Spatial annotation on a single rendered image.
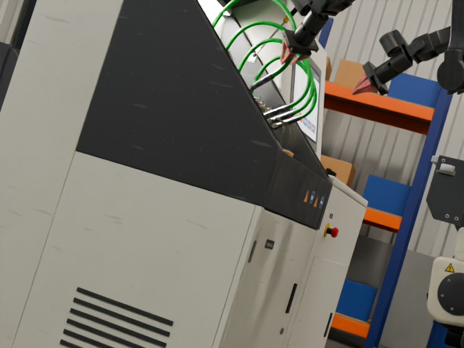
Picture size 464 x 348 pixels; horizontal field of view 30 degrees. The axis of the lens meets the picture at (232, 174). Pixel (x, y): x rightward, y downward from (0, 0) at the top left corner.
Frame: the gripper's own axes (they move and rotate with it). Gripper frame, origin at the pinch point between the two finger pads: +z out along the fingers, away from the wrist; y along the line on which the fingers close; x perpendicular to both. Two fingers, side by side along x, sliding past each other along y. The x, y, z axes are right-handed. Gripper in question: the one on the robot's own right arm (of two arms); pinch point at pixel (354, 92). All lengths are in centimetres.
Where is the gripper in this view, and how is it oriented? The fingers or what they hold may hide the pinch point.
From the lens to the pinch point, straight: 275.1
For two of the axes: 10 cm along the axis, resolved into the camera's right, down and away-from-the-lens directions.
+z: -7.8, 5.0, 3.7
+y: -3.4, -8.4, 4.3
